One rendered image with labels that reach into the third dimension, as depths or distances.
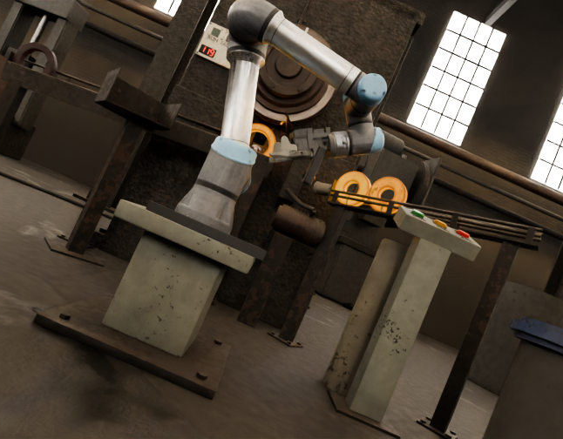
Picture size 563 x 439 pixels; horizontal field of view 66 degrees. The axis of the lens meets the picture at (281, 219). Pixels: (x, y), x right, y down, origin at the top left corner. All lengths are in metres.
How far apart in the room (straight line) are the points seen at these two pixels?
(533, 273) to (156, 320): 8.91
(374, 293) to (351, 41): 1.41
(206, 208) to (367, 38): 1.59
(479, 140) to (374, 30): 7.02
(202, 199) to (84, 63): 8.37
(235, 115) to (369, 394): 0.88
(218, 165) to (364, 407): 0.78
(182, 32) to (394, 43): 3.08
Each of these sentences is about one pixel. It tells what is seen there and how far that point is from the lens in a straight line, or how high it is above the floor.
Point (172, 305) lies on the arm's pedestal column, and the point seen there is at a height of 0.12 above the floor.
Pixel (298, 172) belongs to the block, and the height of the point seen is 0.70.
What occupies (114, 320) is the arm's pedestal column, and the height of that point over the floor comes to 0.04.
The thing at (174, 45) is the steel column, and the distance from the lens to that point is 5.06.
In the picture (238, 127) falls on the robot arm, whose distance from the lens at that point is 1.26.
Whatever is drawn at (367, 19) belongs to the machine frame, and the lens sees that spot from 2.47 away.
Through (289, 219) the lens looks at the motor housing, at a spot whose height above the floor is 0.48.
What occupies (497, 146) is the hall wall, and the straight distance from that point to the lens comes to 9.45.
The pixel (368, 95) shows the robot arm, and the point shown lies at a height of 0.79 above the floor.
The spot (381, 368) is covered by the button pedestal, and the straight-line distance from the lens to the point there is 1.33.
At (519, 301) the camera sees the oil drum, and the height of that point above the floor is 0.74.
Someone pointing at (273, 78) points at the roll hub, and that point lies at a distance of 2.04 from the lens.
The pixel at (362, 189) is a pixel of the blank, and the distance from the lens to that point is 1.85.
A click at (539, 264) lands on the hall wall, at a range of 9.66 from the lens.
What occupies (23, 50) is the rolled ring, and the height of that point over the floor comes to 0.70.
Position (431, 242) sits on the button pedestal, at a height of 0.54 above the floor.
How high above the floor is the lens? 0.34
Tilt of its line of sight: 4 degrees up
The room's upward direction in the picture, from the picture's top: 24 degrees clockwise
